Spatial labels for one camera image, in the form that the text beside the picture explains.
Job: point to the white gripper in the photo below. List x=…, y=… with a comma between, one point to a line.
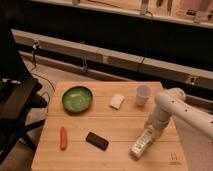
x=159, y=121

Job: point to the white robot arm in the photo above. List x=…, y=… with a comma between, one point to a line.
x=171, y=102

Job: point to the green ceramic bowl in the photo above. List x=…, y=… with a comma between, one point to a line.
x=77, y=99

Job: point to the white sponge block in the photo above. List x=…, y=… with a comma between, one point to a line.
x=117, y=101

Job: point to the black rectangular case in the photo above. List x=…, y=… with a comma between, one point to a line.
x=97, y=141

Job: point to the orange carrot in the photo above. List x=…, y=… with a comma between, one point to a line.
x=63, y=138

